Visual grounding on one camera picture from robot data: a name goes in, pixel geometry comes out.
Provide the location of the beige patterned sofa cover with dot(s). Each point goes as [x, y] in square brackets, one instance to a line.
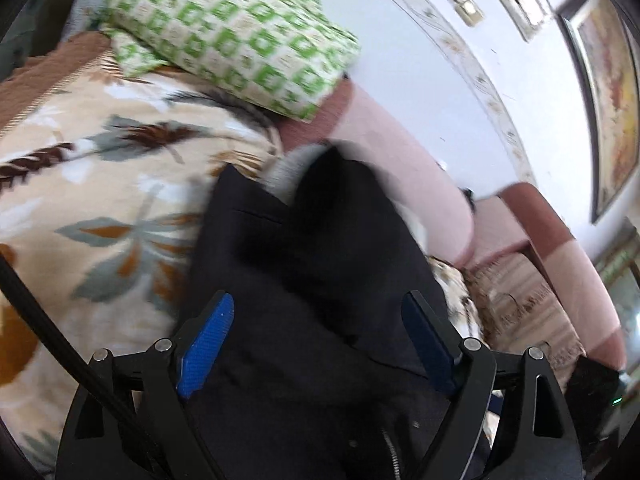
[520, 300]

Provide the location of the green checked pillow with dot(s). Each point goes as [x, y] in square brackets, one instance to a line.
[225, 25]

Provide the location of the gold wall switch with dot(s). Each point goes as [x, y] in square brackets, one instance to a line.
[462, 0]

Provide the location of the pink brown padded sofa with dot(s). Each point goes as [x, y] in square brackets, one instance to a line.
[400, 160]

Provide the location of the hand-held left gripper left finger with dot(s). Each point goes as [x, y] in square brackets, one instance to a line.
[207, 340]

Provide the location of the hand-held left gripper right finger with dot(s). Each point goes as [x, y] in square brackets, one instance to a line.
[430, 340]

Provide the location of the beige leaf print blanket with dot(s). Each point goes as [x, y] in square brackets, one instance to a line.
[100, 185]

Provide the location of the framed wall painting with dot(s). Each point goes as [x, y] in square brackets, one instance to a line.
[617, 105]

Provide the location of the black jacket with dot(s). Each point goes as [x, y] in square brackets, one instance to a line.
[310, 260]

